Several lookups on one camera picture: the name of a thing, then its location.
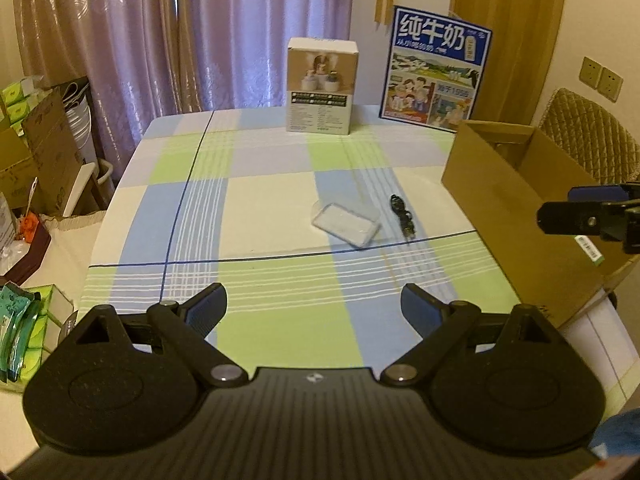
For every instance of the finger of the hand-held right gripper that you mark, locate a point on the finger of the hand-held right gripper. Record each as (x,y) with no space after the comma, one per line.
(575,217)
(597,193)

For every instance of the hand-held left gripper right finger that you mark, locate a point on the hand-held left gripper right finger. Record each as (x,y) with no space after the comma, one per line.
(420,310)

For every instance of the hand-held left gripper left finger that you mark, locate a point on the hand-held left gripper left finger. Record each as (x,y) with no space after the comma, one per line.
(207,307)

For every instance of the green white medicine box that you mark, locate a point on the green white medicine box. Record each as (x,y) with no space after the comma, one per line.
(589,248)

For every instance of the brown cardboard box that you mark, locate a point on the brown cardboard box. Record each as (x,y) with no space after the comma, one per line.
(500,210)

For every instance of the quilted brown chair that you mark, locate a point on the quilted brown chair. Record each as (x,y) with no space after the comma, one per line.
(585,130)

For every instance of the clear plastic case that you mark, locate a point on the clear plastic case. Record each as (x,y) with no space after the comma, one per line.
(345,222)

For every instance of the green tissue pack bundle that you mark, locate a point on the green tissue pack bundle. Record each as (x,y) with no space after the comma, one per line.
(52,310)

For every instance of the dark red tray box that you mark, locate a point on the dark red tray box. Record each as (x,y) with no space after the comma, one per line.
(30,255)

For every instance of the teal snack packets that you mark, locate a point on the teal snack packets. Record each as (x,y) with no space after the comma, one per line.
(15,330)

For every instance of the wooden door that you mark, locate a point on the wooden door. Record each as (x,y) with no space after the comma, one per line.
(510,20)

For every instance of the orange small object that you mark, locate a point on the orange small object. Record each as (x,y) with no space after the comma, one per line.
(29,226)

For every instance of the blue printed milk carton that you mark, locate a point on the blue printed milk carton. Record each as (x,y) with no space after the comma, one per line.
(435,70)

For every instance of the metal spoon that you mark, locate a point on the metal spoon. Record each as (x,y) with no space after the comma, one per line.
(32,195)

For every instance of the white crumpled plastic bag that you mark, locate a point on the white crumpled plastic bag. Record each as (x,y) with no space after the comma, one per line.
(7,230)

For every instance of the blue cloth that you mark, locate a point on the blue cloth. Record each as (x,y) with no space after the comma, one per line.
(622,435)

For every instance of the large brown cardboard carton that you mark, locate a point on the large brown cardboard carton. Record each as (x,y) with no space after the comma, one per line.
(45,160)

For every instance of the stack of white buckets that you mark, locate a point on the stack of white buckets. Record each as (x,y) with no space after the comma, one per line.
(80,120)

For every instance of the beige product box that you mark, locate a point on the beige product box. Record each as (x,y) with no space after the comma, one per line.
(320,90)

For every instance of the purple curtain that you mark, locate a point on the purple curtain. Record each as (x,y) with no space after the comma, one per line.
(175,35)

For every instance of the green tissue packs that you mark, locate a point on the green tissue packs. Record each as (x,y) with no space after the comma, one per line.
(17,100)

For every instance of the beige wall sockets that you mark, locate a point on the beige wall sockets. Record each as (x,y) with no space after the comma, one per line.
(601,79)

